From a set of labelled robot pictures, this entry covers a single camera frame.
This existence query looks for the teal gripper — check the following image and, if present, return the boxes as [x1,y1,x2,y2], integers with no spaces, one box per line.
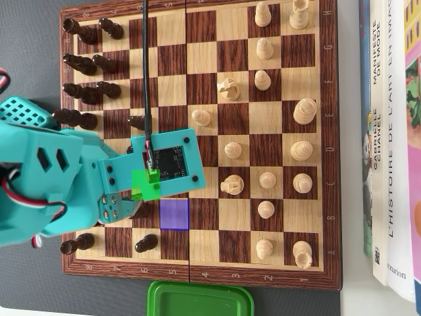
[65,137,146,234]

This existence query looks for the dark wooden rook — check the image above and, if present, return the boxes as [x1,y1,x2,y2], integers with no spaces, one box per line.
[62,18,99,45]
[61,232,96,255]

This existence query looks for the dark wooden king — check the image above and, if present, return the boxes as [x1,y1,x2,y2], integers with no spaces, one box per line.
[52,109,99,130]

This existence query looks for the dark wooden bishop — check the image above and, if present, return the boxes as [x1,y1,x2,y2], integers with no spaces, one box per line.
[62,82,99,105]

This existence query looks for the light wooden knight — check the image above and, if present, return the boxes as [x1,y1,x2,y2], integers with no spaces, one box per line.
[219,174,245,196]
[216,78,240,102]

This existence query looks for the green plastic container lid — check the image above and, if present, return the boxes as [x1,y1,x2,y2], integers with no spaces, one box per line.
[147,279,255,316]

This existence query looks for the light wooden pawn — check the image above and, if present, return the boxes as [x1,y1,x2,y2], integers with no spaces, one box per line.
[254,70,272,92]
[256,38,275,61]
[255,1,272,28]
[255,238,275,260]
[259,171,278,190]
[191,109,212,128]
[224,141,243,161]
[257,200,276,220]

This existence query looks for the dark wooden knight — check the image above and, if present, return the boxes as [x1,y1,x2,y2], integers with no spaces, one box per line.
[62,53,99,76]

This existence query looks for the wooden folding chessboard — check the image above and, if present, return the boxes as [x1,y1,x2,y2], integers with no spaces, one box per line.
[59,0,343,291]

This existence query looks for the light wooden bishop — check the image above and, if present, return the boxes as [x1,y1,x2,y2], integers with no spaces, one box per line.
[292,172,313,194]

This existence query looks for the light wooden rook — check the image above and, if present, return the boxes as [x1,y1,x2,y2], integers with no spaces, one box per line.
[289,0,312,31]
[292,240,313,270]

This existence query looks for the light wooden queen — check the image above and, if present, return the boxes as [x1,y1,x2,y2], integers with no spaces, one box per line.
[290,140,313,163]

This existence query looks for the white Gabrielle Chanel book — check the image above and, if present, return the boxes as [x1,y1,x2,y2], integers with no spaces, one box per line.
[367,0,390,286]

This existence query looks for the blue illustrated book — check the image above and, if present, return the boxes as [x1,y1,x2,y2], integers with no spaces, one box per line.
[358,0,376,258]

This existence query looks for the pink illustrated book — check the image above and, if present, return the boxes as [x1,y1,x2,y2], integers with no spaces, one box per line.
[401,0,421,316]

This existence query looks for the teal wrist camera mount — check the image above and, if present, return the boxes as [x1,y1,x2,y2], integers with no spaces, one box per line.
[97,126,207,199]

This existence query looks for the red white black servo wires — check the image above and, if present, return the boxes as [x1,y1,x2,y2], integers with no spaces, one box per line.
[0,176,69,250]
[0,67,11,96]

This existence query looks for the black camera cable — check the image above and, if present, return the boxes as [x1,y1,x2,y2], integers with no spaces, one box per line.
[141,0,155,167]

